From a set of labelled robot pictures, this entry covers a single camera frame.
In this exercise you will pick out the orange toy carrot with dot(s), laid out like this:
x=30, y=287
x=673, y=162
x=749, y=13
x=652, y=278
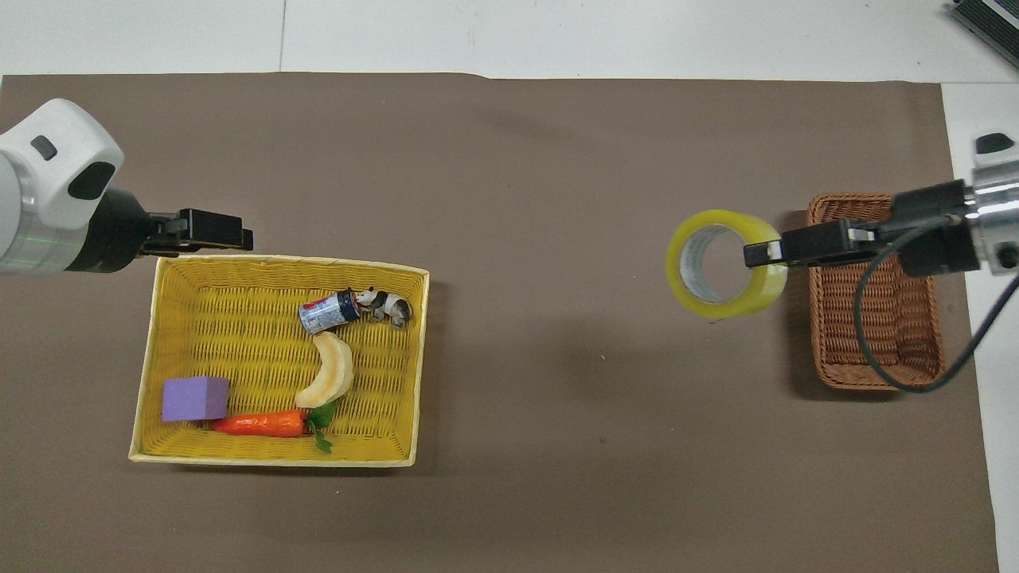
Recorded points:
x=263, y=424

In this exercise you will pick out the grey ribbed device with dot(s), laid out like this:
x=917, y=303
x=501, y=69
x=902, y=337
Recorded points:
x=991, y=20

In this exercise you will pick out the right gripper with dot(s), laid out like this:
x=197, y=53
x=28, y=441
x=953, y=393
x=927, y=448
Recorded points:
x=935, y=243

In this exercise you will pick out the small battery can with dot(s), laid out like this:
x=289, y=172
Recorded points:
x=326, y=313

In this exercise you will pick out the pale yellow toy banana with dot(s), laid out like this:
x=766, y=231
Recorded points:
x=334, y=370

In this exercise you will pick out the brown wicker basket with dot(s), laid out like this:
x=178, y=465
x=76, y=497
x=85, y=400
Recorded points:
x=892, y=334

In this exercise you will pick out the black white toy animal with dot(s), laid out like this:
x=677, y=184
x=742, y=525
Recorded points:
x=388, y=306

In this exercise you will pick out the yellow woven basket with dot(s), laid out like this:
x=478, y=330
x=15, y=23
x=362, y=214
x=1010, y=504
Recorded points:
x=239, y=334

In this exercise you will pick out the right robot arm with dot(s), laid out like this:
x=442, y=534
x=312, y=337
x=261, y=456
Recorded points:
x=997, y=215

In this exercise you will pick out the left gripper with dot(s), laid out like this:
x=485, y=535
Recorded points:
x=111, y=235

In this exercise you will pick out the yellow clear tape roll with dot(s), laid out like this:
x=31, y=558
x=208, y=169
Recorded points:
x=689, y=298

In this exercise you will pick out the purple foam cube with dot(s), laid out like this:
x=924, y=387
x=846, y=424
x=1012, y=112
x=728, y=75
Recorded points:
x=193, y=399

